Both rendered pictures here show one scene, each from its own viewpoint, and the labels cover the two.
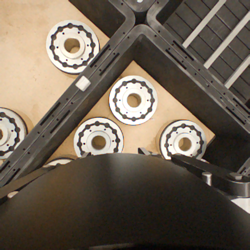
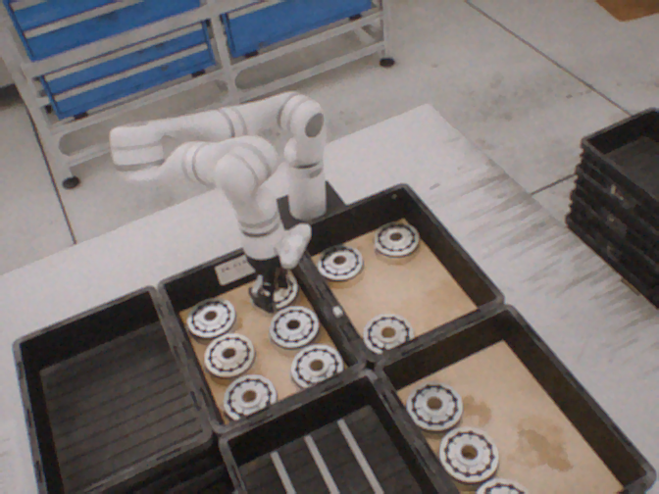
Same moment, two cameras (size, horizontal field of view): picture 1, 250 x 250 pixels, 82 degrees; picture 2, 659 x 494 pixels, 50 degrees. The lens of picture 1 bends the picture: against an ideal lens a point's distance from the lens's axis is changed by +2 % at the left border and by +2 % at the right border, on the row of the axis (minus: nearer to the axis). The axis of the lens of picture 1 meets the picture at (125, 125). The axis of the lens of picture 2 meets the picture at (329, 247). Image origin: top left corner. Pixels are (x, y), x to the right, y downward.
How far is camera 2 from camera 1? 1.18 m
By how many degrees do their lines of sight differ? 46
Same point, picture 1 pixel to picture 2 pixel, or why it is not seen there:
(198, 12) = (387, 481)
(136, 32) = (360, 358)
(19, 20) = (436, 309)
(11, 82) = (383, 285)
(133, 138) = (279, 364)
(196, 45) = (349, 466)
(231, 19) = not seen: outside the picture
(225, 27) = not seen: outside the picture
